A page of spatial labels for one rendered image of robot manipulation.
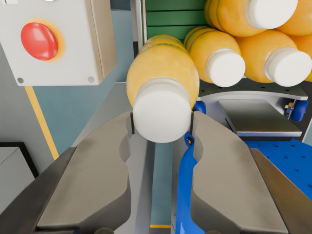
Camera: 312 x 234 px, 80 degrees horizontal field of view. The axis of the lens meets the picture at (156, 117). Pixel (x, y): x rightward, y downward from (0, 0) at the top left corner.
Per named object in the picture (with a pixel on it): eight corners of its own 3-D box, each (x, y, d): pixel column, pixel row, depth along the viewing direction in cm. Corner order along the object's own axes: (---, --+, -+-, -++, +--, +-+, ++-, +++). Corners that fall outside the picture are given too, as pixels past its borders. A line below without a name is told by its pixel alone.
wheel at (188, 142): (196, 155, 41) (202, 151, 42) (198, 138, 39) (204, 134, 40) (182, 145, 44) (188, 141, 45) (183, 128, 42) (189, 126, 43)
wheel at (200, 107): (199, 126, 37) (205, 122, 38) (201, 105, 35) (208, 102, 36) (183, 117, 40) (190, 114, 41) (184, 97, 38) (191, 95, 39)
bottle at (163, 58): (183, 79, 31) (204, 152, 15) (140, 77, 31) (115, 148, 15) (188, 33, 28) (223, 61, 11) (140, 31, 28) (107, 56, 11)
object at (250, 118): (216, 109, 42) (234, 143, 31) (217, 99, 41) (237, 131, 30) (262, 109, 41) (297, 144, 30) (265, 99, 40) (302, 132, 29)
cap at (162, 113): (186, 133, 14) (189, 148, 13) (135, 131, 14) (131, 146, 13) (193, 84, 12) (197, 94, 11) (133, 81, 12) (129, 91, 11)
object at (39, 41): (33, 59, 21) (26, 61, 20) (21, 22, 19) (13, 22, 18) (65, 58, 20) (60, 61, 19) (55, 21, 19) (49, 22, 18)
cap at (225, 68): (200, 65, 22) (203, 69, 21) (230, 42, 21) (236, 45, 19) (218, 89, 23) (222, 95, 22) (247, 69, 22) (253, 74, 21)
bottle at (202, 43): (175, 42, 38) (182, 64, 22) (204, 16, 36) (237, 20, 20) (195, 68, 41) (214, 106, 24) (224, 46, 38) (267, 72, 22)
